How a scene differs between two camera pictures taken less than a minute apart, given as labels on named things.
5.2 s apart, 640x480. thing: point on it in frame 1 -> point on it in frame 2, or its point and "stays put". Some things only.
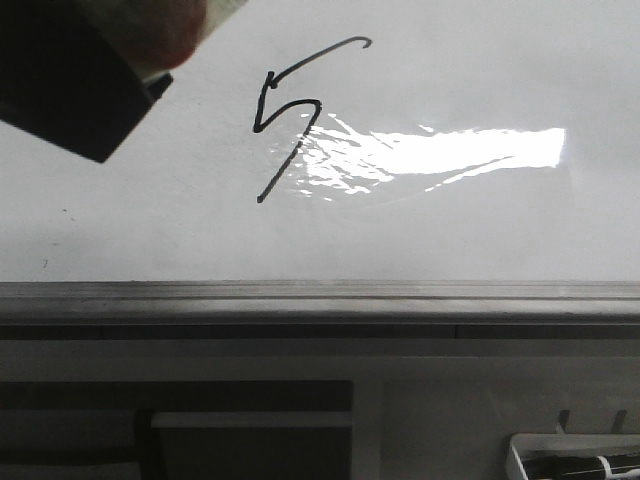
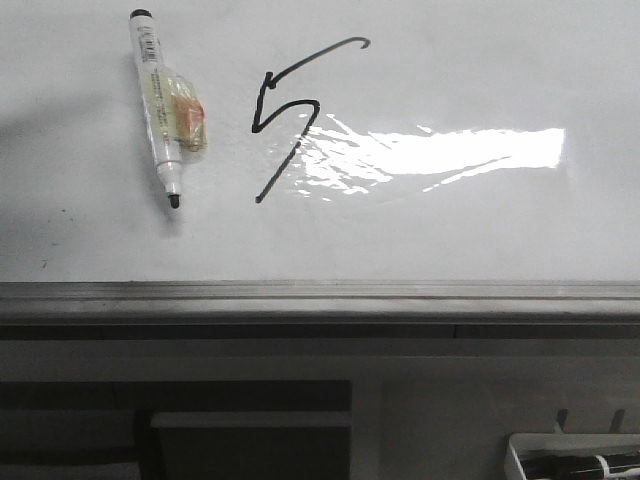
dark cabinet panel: x=176 y=429 stays put
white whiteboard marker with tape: x=156 y=37 -> x=174 y=111
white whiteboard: x=349 y=170 stays put
